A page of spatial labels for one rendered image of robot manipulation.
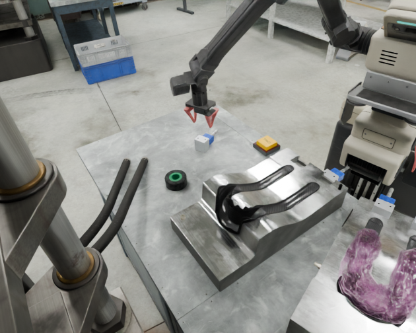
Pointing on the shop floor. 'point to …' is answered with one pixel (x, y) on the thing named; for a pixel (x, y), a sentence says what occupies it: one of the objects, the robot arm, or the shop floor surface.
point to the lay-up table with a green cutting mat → (300, 20)
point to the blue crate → (108, 70)
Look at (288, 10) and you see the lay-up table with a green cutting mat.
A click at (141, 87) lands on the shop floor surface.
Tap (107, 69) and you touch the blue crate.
